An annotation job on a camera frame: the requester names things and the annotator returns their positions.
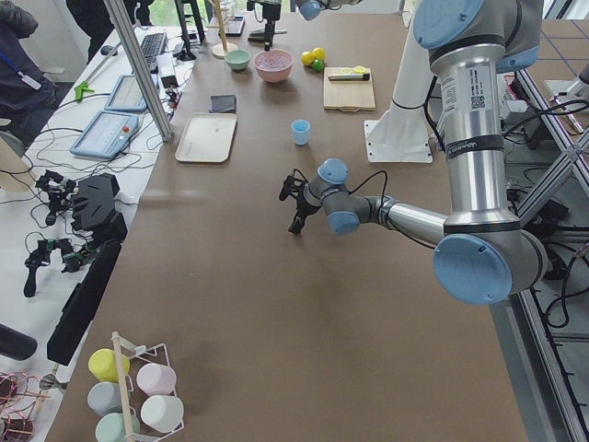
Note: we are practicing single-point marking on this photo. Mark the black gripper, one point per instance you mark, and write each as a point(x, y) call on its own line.
point(271, 12)
point(302, 209)

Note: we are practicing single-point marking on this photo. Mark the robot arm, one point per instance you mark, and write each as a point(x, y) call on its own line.
point(481, 253)
point(309, 9)

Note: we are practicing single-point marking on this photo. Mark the pile of clear ice cubes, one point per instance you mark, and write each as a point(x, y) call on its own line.
point(273, 61)

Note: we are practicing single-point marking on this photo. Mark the light blue cup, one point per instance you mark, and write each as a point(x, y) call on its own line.
point(301, 131)

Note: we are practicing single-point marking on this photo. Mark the pink plastic cup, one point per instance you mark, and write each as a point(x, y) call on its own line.
point(156, 379)

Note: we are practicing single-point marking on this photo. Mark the white plastic cup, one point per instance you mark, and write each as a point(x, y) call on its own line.
point(162, 413)

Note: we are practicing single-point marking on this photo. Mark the yellow plastic cup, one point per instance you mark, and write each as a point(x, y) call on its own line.
point(102, 365)

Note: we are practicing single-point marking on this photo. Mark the grey-blue plastic cup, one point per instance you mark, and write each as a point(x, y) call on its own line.
point(104, 398)

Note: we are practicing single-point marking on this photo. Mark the mint green plastic cup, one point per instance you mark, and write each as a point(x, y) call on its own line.
point(111, 428)

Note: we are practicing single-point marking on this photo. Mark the pink bowl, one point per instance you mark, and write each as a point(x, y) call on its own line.
point(274, 77)

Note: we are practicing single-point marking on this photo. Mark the black laptop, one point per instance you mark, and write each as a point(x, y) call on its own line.
point(234, 27)

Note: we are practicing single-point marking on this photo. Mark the mint green bowl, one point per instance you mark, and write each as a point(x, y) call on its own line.
point(238, 60)

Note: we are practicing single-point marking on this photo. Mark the yellow lemon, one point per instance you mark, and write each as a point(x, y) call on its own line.
point(307, 58)
point(319, 53)

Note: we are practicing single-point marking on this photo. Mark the green lime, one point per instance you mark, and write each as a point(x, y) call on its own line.
point(318, 66)

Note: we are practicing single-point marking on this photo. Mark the dark grey cloth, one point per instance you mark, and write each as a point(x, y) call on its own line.
point(223, 103)

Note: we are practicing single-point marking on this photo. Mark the wooden cutting board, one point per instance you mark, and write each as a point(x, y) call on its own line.
point(348, 96)

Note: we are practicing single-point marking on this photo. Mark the black keyboard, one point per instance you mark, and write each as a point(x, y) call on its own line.
point(153, 45)

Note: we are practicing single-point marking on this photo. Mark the cream rabbit tray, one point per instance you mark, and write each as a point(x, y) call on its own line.
point(207, 138)

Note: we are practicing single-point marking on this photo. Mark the blue teach pendant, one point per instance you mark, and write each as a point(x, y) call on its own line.
point(108, 133)
point(126, 96)

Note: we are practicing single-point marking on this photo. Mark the standing person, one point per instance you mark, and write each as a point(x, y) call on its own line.
point(93, 18)

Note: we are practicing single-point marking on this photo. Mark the green clamp tool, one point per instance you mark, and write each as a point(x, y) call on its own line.
point(81, 89)

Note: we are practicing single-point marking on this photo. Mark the black plastic gripper part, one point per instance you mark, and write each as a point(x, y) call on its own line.
point(94, 209)

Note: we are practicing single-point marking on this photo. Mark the long black box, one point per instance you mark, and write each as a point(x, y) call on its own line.
point(81, 307)

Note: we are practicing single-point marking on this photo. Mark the seated person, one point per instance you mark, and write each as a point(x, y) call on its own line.
point(28, 97)

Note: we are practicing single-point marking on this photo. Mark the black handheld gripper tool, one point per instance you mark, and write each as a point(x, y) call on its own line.
point(41, 256)

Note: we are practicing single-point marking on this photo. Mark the steel handled knife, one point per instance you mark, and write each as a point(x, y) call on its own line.
point(353, 77)

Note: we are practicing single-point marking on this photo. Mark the aluminium frame post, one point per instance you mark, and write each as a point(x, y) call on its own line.
point(121, 22)

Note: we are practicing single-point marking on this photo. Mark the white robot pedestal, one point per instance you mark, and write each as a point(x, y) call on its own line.
point(401, 134)

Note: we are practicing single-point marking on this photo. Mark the white wire cup rack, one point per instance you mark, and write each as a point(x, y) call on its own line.
point(134, 357)

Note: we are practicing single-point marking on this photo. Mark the wooden rack handle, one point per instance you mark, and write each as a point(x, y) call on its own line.
point(130, 434)

